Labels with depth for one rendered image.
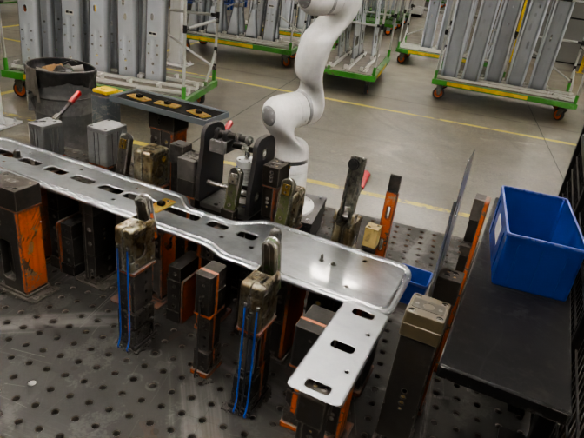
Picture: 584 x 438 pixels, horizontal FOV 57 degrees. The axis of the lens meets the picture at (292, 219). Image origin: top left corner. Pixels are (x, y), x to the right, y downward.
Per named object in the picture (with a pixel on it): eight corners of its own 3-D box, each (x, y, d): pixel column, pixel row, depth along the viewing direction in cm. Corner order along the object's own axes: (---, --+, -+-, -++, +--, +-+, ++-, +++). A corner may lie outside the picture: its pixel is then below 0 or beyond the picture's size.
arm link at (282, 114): (315, 160, 190) (321, 94, 179) (276, 173, 178) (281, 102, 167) (291, 149, 197) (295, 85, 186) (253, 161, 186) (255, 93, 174)
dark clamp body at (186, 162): (164, 269, 170) (165, 156, 153) (189, 252, 181) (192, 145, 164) (192, 281, 166) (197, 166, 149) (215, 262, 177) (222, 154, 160)
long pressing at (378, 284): (-62, 156, 157) (-63, 151, 157) (5, 138, 176) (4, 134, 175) (388, 321, 111) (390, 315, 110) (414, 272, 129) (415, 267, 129)
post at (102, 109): (95, 211, 199) (89, 94, 179) (109, 204, 205) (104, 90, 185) (111, 217, 196) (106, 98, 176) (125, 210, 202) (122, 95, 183)
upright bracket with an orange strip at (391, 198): (355, 339, 150) (389, 174, 128) (356, 336, 151) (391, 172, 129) (364, 342, 149) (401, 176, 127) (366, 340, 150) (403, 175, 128)
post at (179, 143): (167, 258, 176) (169, 142, 158) (176, 251, 180) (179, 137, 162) (180, 262, 174) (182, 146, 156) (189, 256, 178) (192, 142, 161)
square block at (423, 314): (369, 441, 118) (403, 309, 102) (381, 417, 125) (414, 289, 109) (405, 457, 116) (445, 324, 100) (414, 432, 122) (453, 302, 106)
